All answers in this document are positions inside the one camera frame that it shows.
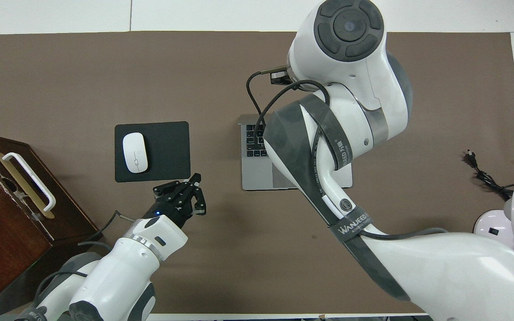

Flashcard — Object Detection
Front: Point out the grey laptop with logo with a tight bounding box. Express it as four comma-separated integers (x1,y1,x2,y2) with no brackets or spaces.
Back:
238,114,354,191

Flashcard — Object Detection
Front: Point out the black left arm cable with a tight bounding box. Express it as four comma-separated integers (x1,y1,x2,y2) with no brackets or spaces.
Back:
78,210,138,247

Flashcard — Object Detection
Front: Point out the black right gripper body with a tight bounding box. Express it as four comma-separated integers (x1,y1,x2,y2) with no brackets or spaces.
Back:
269,70,292,86

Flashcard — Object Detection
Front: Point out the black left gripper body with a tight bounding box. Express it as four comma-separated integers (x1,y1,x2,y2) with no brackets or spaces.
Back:
142,195,195,230

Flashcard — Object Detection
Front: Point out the brown table mat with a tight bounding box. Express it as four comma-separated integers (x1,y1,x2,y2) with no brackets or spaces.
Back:
0,30,514,315

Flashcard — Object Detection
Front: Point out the black lamp power cable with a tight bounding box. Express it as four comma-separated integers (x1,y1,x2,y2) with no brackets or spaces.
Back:
464,150,514,200

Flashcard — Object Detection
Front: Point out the white box handle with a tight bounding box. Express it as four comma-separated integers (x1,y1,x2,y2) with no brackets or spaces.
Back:
2,152,57,212

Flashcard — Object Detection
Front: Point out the white computer mouse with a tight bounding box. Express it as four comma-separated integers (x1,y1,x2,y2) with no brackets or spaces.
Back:
122,132,149,174

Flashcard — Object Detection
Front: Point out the black mouse pad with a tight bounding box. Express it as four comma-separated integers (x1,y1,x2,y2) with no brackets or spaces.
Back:
114,121,191,183

